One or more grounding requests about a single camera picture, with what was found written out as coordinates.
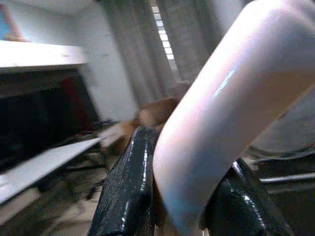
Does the white broom handle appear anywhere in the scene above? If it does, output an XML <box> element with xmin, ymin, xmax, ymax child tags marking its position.
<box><xmin>152</xmin><ymin>0</ymin><xmax>315</xmax><ymax>236</ymax></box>

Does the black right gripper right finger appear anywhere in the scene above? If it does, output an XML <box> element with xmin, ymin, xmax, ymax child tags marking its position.
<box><xmin>198</xmin><ymin>157</ymin><xmax>293</xmax><ymax>236</ymax></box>

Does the white desk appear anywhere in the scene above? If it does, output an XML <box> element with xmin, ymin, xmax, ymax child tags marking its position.
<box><xmin>0</xmin><ymin>40</ymin><xmax>87</xmax><ymax>73</ymax></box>

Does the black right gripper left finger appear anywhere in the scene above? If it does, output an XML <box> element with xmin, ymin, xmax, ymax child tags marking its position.
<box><xmin>87</xmin><ymin>126</ymin><xmax>160</xmax><ymax>236</ymax></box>

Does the framed wall picture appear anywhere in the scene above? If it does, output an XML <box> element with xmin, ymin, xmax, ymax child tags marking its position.
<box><xmin>0</xmin><ymin>3</ymin><xmax>27</xmax><ymax>42</ymax></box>

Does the grey window curtain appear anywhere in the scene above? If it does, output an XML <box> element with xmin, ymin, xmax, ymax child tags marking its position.
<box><xmin>103</xmin><ymin>0</ymin><xmax>222</xmax><ymax>99</ymax></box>

